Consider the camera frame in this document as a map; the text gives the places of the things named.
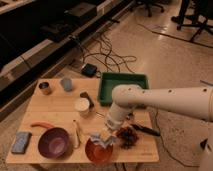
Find light blue towel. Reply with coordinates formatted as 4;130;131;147
90;133;116;148

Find red bowl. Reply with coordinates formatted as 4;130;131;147
85;139;113;164

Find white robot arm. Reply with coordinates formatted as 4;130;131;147
105;84;213;131

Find purple bowl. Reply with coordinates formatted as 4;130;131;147
38;127;70;159

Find brown pine cone cluster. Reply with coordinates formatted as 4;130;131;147
116;127;139;149

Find white paper cup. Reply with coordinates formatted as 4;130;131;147
74;98;90;117

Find yellow banana peel stick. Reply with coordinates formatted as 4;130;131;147
73;120;81;149

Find dark brown spatula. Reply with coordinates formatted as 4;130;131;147
80;92;94;108

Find green plastic tray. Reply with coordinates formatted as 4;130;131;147
97;72;149;106

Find wooden table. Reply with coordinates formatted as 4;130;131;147
6;79;159;164

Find black power adapter box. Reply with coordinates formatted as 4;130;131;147
81;63;97;77

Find orange carrot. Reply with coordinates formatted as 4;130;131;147
31;122;54;129

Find blue sponge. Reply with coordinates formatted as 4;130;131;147
11;132;32;154

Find dark shelf unit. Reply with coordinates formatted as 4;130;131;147
0;0;132;121

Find black office chair base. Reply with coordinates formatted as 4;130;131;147
134;0;165;18

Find black floor cables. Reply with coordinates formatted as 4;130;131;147
69;31;138;75

